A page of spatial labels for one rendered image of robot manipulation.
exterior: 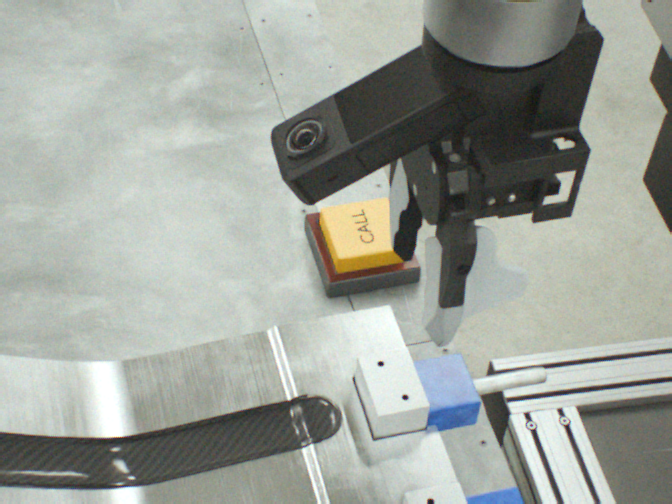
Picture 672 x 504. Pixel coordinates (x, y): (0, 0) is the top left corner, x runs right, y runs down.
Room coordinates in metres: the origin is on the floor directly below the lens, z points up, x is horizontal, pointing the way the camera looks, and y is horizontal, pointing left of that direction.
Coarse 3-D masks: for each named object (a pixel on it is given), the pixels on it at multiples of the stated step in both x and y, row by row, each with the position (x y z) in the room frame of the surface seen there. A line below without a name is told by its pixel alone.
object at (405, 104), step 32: (416, 64) 0.51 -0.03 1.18; (352, 96) 0.51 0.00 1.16; (384, 96) 0.50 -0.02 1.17; (416, 96) 0.49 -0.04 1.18; (448, 96) 0.49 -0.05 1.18; (288, 128) 0.49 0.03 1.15; (320, 128) 0.49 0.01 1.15; (352, 128) 0.48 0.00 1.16; (384, 128) 0.48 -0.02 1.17; (416, 128) 0.48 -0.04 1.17; (448, 128) 0.48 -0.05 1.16; (288, 160) 0.47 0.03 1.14; (320, 160) 0.47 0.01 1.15; (352, 160) 0.47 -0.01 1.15; (384, 160) 0.47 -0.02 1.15; (320, 192) 0.46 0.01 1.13
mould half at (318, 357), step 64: (320, 320) 0.57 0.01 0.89; (384, 320) 0.57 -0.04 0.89; (0, 384) 0.48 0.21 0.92; (64, 384) 0.49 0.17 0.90; (128, 384) 0.50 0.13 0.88; (192, 384) 0.51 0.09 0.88; (256, 384) 0.51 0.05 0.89; (320, 384) 0.51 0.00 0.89; (320, 448) 0.46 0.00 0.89; (384, 448) 0.46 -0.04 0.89
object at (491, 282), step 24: (432, 240) 0.48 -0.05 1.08; (480, 240) 0.48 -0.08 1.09; (432, 264) 0.47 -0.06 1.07; (480, 264) 0.48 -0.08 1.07; (504, 264) 0.48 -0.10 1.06; (432, 288) 0.47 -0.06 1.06; (480, 288) 0.47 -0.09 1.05; (504, 288) 0.48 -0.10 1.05; (432, 312) 0.46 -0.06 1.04; (456, 312) 0.46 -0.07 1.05; (480, 312) 0.47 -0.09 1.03; (432, 336) 0.47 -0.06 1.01
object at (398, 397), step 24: (360, 360) 0.51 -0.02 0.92; (384, 360) 0.52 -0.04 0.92; (408, 360) 0.52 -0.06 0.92; (432, 360) 0.53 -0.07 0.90; (456, 360) 0.53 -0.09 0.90; (360, 384) 0.51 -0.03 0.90; (384, 384) 0.50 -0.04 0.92; (408, 384) 0.50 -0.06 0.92; (432, 384) 0.51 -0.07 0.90; (456, 384) 0.51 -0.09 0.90; (480, 384) 0.52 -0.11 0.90; (504, 384) 0.52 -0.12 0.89; (528, 384) 0.53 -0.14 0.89; (384, 408) 0.48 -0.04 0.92; (408, 408) 0.48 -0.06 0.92; (432, 408) 0.49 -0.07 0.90; (456, 408) 0.49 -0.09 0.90; (384, 432) 0.47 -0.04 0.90; (408, 432) 0.48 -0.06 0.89
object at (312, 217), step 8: (312, 216) 0.73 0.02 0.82; (312, 224) 0.73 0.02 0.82; (320, 232) 0.72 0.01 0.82; (320, 240) 0.71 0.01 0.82; (320, 248) 0.70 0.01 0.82; (328, 256) 0.69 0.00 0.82; (328, 264) 0.68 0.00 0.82; (400, 264) 0.69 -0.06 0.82; (408, 264) 0.69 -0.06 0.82; (416, 264) 0.69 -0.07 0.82; (328, 272) 0.67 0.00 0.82; (352, 272) 0.68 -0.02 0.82; (360, 272) 0.68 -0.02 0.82; (368, 272) 0.68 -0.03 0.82; (376, 272) 0.68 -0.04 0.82; (384, 272) 0.68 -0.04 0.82; (336, 280) 0.67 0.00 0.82; (344, 280) 0.67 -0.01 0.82
